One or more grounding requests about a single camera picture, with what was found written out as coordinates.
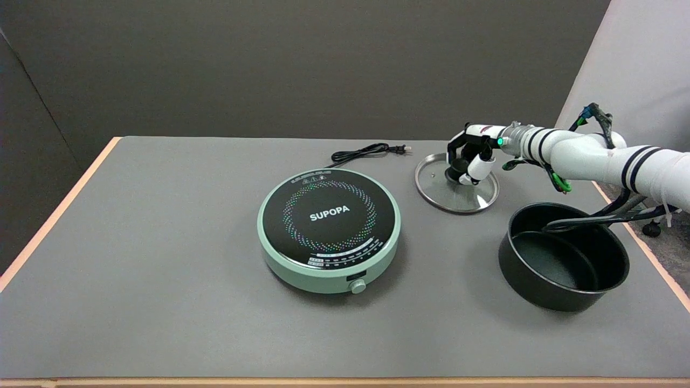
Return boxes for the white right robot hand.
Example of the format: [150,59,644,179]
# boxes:
[446,123,508,187]

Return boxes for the black saucepan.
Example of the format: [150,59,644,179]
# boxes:
[498,202,631,313]

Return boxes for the green induction cooker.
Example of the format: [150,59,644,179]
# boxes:
[257,168,402,295]

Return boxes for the black power cord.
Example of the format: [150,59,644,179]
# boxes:
[323,143,412,169]

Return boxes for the glass pot lid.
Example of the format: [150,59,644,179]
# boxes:
[414,152,500,214]

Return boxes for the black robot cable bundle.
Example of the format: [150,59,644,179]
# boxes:
[502,102,672,233]

